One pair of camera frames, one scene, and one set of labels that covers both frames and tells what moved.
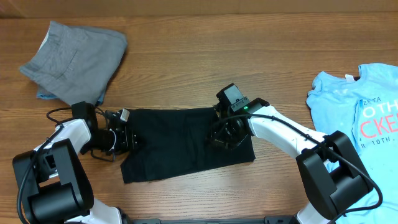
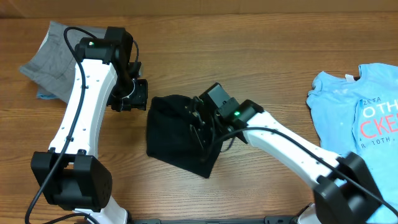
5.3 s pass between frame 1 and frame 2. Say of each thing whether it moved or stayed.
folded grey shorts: stayed
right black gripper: moved
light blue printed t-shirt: stayed
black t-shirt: moved
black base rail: stayed
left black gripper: moved
